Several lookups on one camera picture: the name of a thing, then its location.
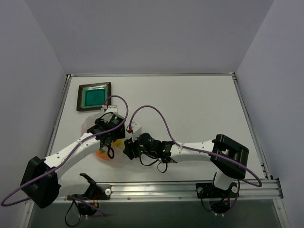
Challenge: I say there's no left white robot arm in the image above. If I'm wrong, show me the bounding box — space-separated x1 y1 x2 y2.
20 112 125 209

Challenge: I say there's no orange fake fruit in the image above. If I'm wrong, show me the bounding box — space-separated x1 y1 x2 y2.
95 150 110 160

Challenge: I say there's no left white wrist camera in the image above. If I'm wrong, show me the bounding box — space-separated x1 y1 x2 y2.
101 105 118 114

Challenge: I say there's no aluminium front rail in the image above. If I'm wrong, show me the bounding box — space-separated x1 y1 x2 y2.
97 180 283 202

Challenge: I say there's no translucent plastic bag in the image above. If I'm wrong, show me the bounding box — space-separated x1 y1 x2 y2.
80 113 130 169

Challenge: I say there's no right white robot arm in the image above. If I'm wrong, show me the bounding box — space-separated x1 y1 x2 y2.
123 133 249 196

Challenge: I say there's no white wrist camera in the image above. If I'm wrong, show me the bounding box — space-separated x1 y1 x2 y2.
101 105 118 114
126 122 142 142

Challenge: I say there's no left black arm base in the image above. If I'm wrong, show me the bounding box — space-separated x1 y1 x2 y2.
67 173 112 217

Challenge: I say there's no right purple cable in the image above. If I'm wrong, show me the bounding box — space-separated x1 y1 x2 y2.
129 105 263 213

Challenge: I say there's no yellow fake lemon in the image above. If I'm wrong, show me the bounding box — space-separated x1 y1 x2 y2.
113 139 124 149

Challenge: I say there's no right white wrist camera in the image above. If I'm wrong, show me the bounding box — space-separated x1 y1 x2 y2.
126 122 142 142

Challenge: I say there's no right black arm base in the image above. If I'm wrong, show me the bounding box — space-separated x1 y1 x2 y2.
196 182 240 217

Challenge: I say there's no square teal brown-rimmed plate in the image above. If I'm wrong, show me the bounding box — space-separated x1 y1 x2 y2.
76 82 112 112

